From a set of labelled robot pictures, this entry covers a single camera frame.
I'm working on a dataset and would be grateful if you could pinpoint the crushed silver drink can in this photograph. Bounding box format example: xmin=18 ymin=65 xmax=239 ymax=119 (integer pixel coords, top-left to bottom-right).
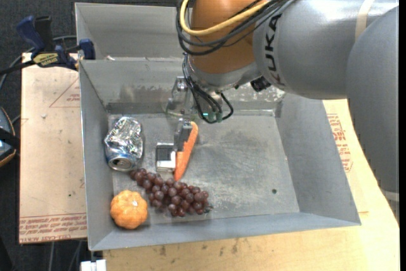
xmin=103 ymin=116 xmax=145 ymax=173

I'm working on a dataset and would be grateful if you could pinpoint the small orange toy pumpkin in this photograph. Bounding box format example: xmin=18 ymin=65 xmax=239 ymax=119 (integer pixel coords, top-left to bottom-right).
xmin=110 ymin=189 xmax=149 ymax=230

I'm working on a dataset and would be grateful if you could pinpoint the brown cardboard board red print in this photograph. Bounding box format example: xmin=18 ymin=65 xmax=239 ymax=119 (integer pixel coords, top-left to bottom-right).
xmin=18 ymin=52 xmax=370 ymax=245

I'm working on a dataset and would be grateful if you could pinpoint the clear round glass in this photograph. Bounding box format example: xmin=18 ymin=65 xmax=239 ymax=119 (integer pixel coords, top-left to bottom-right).
xmin=164 ymin=94 xmax=199 ymax=121

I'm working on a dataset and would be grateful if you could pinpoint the orange toy carrot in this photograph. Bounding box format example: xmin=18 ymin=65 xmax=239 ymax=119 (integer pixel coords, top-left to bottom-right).
xmin=173 ymin=121 xmax=199 ymax=182

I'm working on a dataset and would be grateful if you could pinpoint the grey metal bin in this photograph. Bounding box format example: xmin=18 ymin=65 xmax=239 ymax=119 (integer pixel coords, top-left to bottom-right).
xmin=74 ymin=2 xmax=362 ymax=251

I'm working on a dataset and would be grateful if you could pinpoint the dark grey plastic block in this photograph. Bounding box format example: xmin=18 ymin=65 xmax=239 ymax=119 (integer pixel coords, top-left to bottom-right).
xmin=174 ymin=119 xmax=193 ymax=152

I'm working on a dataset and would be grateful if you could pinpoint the black and white small box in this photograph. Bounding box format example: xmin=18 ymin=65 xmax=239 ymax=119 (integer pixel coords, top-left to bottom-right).
xmin=155 ymin=142 xmax=177 ymax=173

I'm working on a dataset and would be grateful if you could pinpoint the purple toy grape bunch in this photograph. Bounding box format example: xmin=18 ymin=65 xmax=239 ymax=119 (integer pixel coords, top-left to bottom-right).
xmin=129 ymin=168 xmax=214 ymax=218

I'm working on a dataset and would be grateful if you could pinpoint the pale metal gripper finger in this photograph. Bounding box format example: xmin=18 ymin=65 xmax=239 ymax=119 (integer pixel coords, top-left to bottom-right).
xmin=179 ymin=89 xmax=195 ymax=121
xmin=166 ymin=76 xmax=188 ymax=112

